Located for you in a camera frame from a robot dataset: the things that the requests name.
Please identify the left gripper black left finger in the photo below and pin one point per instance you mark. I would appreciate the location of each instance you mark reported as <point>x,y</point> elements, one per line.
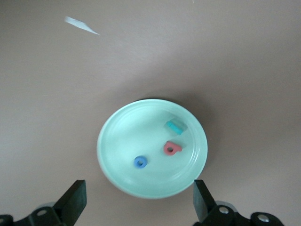
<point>70,204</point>

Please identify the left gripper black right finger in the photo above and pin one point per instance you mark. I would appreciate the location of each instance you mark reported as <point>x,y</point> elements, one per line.
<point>204,207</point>

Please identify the pink foam letter b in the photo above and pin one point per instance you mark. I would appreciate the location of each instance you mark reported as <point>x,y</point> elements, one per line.
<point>176,148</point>

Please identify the blue foam letter o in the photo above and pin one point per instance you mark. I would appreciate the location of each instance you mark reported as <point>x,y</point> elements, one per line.
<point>136,162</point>

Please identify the teal foam letter l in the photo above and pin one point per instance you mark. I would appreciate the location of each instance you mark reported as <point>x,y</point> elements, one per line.
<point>175,128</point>

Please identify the light green plate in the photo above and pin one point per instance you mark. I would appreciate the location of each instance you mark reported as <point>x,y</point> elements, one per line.
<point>131,131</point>

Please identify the brown table cover sheet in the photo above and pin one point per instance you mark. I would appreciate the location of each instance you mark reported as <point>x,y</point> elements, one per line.
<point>235,47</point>

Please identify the white paper scrap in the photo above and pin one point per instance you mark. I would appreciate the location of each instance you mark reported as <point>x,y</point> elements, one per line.
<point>80,23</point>

